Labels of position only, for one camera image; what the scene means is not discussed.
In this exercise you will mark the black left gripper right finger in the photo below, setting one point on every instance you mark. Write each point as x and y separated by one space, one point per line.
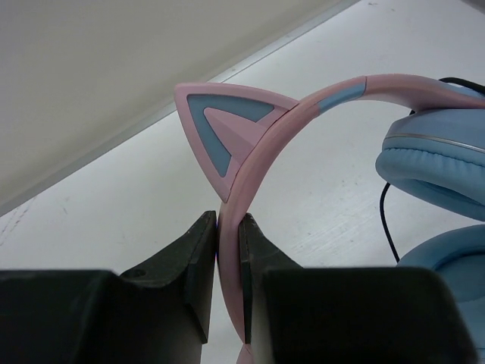
293 314

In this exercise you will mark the pink blue cat-ear headphones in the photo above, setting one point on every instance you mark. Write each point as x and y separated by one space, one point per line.
376 171

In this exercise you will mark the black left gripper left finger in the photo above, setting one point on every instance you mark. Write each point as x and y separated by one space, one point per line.
155 312

